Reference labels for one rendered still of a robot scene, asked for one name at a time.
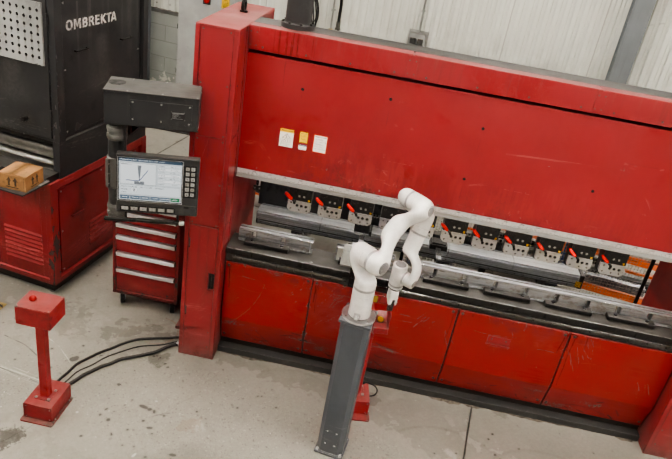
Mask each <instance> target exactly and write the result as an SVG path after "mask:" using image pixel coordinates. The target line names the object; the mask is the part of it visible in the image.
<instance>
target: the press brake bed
mask: <svg viewBox="0 0 672 459"><path fill-rule="evenodd" d="M348 280H349V278H346V277H342V276H337V275H332V274H327V273H322V272H317V271H313V270H308V269H303V268H298V267H293V266H288V265H284V264H279V263H274V262H269V261H264V260H260V259H255V258H250V257H245V256H240V255H235V254H231V253H226V259H225V271H224V282H223V294H222V305H221V339H220V342H219V344H218V349H217V351H222V352H227V353H232V354H237V355H241V356H246V357H250V358H255V359H260V360H264V361H269V362H273V363H277V364H282V365H286V366H291V367H296V368H301V369H305V370H310V371H315V372H320V373H325V374H329V375H331V370H332V365H333V360H334V354H335V349H336V344H337V339H338V334H339V328H340V323H341V322H339V317H340V316H341V314H342V309H343V308H344V307H345V306H346V304H347V303H348V302H349V303H350V300H351V295H352V290H353V288H351V287H347V285H348ZM391 313H392V317H391V320H390V325H389V329H388V333H387V335H386V334H377V333H374V335H373V339H372V344H371V348H370V353H369V357H368V362H367V366H366V371H365V375H364V379H363V380H364V381H366V382H370V383H372V384H374V385H379V386H383V387H388V388H393V389H397V390H402V391H407V392H411V393H416V394H420V395H425V396H430V397H435V398H442V399H446V400H450V401H455V402H459V403H463V404H468V405H473V406H477V407H481V408H485V409H490V410H495V411H499V412H504V413H509V414H514V415H519V416H524V417H528V418H532V419H537V420H541V421H546V422H551V423H556V424H560V425H564V426H569V427H573V428H577V429H582V430H587V431H591V432H596V433H601V434H605V435H610V436H614V437H620V438H626V439H630V440H633V441H638V439H639V437H640V436H639V433H638V431H637V429H638V427H639V426H640V425H641V423H642V422H643V421H644V420H645V418H646V417H647V416H648V415H649V413H650V412H651V411H652V409H653V408H654V406H655V404H656V402H657V400H658V398H659V396H660V395H661V393H662V391H663V389H664V387H665V385H666V383H667V381H668V379H669V377H670V375H671V373H672V345H670V344H665V343H660V342H655V341H650V340H646V339H641V338H636V337H631V336H626V335H621V334H617V333H612V332H607V331H602V330H597V329H592V328H588V327H583V326H578V325H573V324H568V323H564V322H559V321H554V320H549V319H544V318H539V317H535V316H530V315H525V314H520V313H515V312H510V311H506V310H501V309H496V308H491V307H486V306H481V305H477V304H472V303H467V302H462V301H457V300H453V299H448V298H443V297H438V296H433V295H428V294H424V293H419V292H414V291H409V290H404V289H401V291H399V295H398V299H397V303H396V305H394V306H393V309H392V311H391ZM488 335H491V336H496V337H501V338H505V339H510V340H511V342H510V345H509V350H507V349H502V348H497V347H493V346H488V345H486V341H487V338H488Z"/></svg>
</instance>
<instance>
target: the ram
mask: <svg viewBox="0 0 672 459"><path fill-rule="evenodd" d="M281 128H284V129H289V130H294V137H293V145H292V148H290V147H285V146H280V145H279V138H280V130H281ZM300 132H305V133H308V140H307V143H302V142H299V138H300ZM314 134H315V135H320V136H325V137H328V141H327V147H326V154H322V153H317V152H312V148H313V141H314ZM299 144H302V145H307V147H306V151H305V150H300V149H298V145H299ZM237 167H239V168H244V169H249V170H254V171H259V172H264V173H269V174H274V175H279V176H284V177H289V178H294V179H299V180H304V181H309V182H314V183H319V184H324V185H329V186H334V187H339V188H344V189H349V190H354V191H359V192H364V193H369V194H374V195H379V196H384V197H389V198H394V199H398V194H399V192H400V191H401V190H402V189H404V188H410V189H412V190H414V191H416V192H418V193H419V194H421V195H423V196H425V197H426V198H428V199H429V200H431V201H432V203H433V205H434V207H439V208H444V209H449V210H454V211H460V212H465V213H470V214H475V215H480V216H485V217H490V218H495V219H500V220H505V221H510V222H515V223H520V224H525V225H530V226H535V227H540V228H545V229H550V230H555V231H560V232H565V233H570V234H575V235H580V236H585V237H590V238H595V239H600V240H605V241H610V242H615V243H620V244H625V245H630V246H635V247H640V248H645V249H650V250H655V251H660V252H665V253H670V254H672V128H668V127H663V126H658V125H652V124H647V123H642V122H636V121H631V120H626V119H620V118H615V117H610V116H604V115H599V114H594V113H589V112H583V111H578V110H573V109H567V108H562V107H557V106H551V105H546V104H541V103H535V102H530V101H525V100H519V99H514V98H509V97H503V96H498V95H493V94H488V93H482V92H477V91H472V90H466V89H461V88H456V87H450V86H445V85H440V84H434V83H429V82H424V81H418V80H413V79H408V78H402V77H397V76H392V75H386V74H381V73H376V72H370V71H365V70H360V69H354V68H349V67H344V66H338V65H333V64H328V63H322V62H317V61H312V60H307V59H301V58H296V57H291V56H285V55H280V54H275V53H269V52H264V51H259V50H253V49H251V50H249V51H248V54H247V65H246V76H245V87H244V98H243V109H242V120H241V131H240V142H239V153H238V164H237ZM236 176H239V177H244V178H249V179H254V180H259V181H264V182H269V183H274V184H279V185H284V186H289V187H294V188H299V189H304V190H309V191H314V192H319V193H324V194H329V195H334V196H339V197H344V198H349V199H354V200H359V201H364V202H369V203H374V204H379V205H384V206H389V207H394V208H399V209H404V210H406V209H405V208H404V207H403V206H402V205H401V204H396V203H391V202H385V201H380V200H375V199H370V198H365V197H360V196H355V195H350V194H345V193H340V192H335V191H330V190H325V189H320V188H315V187H310V186H305V185H300V184H295V183H290V182H285V181H280V180H275V179H270V178H265V177H260V176H255V175H250V174H245V173H240V172H237V175H236ZM434 215H435V216H439V217H444V218H449V219H454V220H459V221H464V222H469V223H474V224H479V225H484V226H489V227H494V228H499V229H504V230H509V231H514V232H519V233H524V234H529V235H534V236H539V237H544V238H549V239H554V240H559V241H564V242H569V243H574V244H579V245H584V246H589V247H594V248H599V249H604V250H609V251H614V252H619V253H624V254H629V255H634V256H639V257H644V258H649V259H654V260H659V261H664V262H669V263H672V259H671V258H666V257H661V256H656V255H651V254H646V253H641V252H636V251H631V250H626V249H621V248H616V247H611V246H606V245H601V244H596V243H591V242H586V241H581V240H576V239H571V238H566V237H561V236H556V235H551V234H546V233H541V232H536V231H531V230H526V229H521V228H516V227H511V226H506V225H501V224H496V223H491V222H486V221H481V220H476V219H471V218H466V217H461V216H456V215H451V214H446V213H441V212H436V211H434Z"/></svg>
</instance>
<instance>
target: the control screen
mask: <svg viewBox="0 0 672 459"><path fill-rule="evenodd" d="M181 184H182V163H181V162H169V161H158V160H146V159H135V158H123V157H119V199H130V200H143V201H157V202H170V203H181ZM131 188H137V192H134V191H131Z"/></svg>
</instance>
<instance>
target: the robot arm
mask: <svg viewBox="0 0 672 459"><path fill-rule="evenodd" d="M398 200H399V202H400V204H401V205H402V206H403V207H404V208H405V209H406V210H408V211H409V212H407V213H404V214H398V215H395V216H394V217H392V218H391V220H390V221H389V222H388V223H387V225H386V226H385V227H384V229H383V231H382V233H381V241H382V246H381V249H380V250H379V251H378V250H377V249H375V248H374V247H372V246H371V245H369V244H367V243H365V242H358V243H356V244H354V245H353V247H352V248H351V251H350V262H351V266H352V269H353V272H354V276H355V280H354V285H353V290H352V295H351V300H350V304H349V305H346V306H345V307H344V308H343V309H342V316H343V318H344V319H345V320H346V321H347V322H349V323H351V324H354V325H357V326H368V325H371V324H372V323H374V322H375V319H376V314H375V312H374V311H373V310H372V309H371V308H372V303H373V299H374V294H375V289H376V284H377V281H376V277H375V276H382V275H383V274H385V273H386V272H387V270H388V269H389V266H390V263H391V259H392V254H393V250H394V248H395V245H396V243H397V242H398V240H399V239H400V237H401V236H402V235H403V234H404V232H405V231H406V230H407V229H408V228H409V227H411V226H412V225H413V227H412V229H411V231H410V233H409V236H408V238H407V240H406V242H405V244H404V246H403V253H404V254H405V255H406V256H407V257H408V258H409V260H410V262H411V264H412V272H411V274H410V273H409V272H408V271H407V270H408V264H407V263H406V262H404V261H400V260H398V261H395V262H394V263H393V267H392V271H391V275H390V279H389V283H388V286H389V288H388V292H387V303H388V305H387V311H392V309H393V306H394V305H396V303H397V299H398V295H399V291H401V289H402V288H403V286H405V287H407V288H409V289H412V288H413V287H414V286H415V285H416V283H417V281H418V279H419V277H420V274H421V269H422V266H421V261H420V258H419V255H418V252H419V250H420V248H421V246H422V244H423V242H424V240H425V238H426V236H427V234H428V232H429V230H430V228H431V226H432V224H433V221H434V218H435V215H434V205H433V203H432V201H431V200H429V199H428V198H426V197H425V196H423V195H421V194H419V193H418V192H416V191H414V190H412V189H410V188H404V189H402V190H401V191H400V192H399V194H398Z"/></svg>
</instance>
